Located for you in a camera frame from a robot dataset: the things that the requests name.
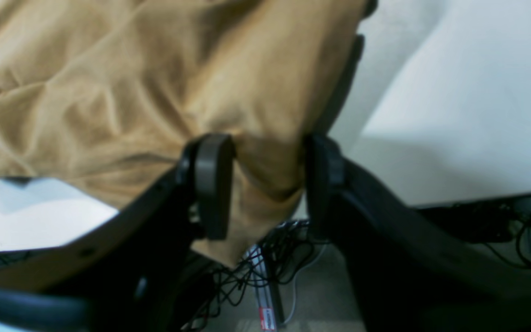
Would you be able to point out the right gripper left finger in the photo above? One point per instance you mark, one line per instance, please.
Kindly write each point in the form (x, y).
(125, 275)

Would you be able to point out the aluminium table frame post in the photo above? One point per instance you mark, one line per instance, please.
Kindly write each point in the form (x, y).
(263, 279)

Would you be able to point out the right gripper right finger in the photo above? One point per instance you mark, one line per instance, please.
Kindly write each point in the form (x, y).
(408, 275)

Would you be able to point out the brown t-shirt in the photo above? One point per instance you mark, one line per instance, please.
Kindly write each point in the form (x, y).
(104, 94)

